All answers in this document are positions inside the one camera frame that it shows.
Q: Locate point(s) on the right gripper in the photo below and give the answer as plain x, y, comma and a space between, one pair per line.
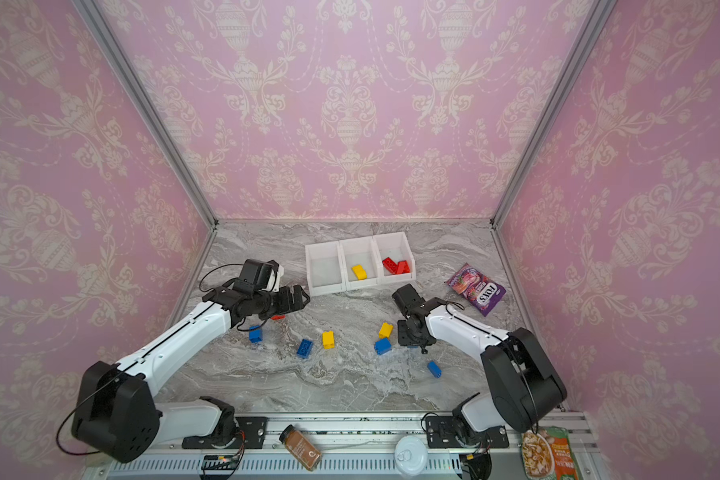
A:
410, 330

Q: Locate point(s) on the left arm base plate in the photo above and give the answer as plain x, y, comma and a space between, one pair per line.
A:
248, 431

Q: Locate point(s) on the white left bin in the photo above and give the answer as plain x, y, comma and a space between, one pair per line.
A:
324, 269

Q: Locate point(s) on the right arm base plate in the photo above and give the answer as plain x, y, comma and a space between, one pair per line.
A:
443, 432

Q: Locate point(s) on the white right bin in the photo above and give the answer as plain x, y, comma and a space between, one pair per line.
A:
395, 246

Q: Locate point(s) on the purple candy bag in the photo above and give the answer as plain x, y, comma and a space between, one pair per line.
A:
478, 289

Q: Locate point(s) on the aluminium front rail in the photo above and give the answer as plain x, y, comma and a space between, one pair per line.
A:
353, 446

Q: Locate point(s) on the blue lego left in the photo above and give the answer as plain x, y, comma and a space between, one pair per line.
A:
255, 335

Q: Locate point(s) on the red long lego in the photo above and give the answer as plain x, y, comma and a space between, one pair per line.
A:
390, 266

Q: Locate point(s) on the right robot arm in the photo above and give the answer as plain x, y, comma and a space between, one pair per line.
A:
523, 384

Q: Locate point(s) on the yellow lego center right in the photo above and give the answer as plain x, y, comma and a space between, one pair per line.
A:
385, 330

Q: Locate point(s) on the blue long lego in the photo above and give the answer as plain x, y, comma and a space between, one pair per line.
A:
304, 349

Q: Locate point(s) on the white middle bin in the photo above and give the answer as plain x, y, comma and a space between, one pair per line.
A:
359, 251

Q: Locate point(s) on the yellow long lego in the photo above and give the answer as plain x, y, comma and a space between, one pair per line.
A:
359, 272

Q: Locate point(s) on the blue lego center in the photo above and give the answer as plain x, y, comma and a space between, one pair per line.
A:
382, 346

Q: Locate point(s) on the blue lego front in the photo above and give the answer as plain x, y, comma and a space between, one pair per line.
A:
434, 369

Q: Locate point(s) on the white round lid can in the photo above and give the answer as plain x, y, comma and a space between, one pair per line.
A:
410, 456

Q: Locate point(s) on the food packet bag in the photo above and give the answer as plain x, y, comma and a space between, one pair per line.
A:
548, 455

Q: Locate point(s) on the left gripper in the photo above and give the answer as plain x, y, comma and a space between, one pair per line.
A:
287, 303

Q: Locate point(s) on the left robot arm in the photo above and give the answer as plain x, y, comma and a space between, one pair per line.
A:
116, 413

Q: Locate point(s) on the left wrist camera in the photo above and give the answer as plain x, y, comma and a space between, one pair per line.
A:
257, 276

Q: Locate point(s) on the white bin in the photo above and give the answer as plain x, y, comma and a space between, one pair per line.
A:
359, 251
395, 246
324, 269

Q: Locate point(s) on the brown spice jar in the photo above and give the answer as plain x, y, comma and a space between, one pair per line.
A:
300, 447

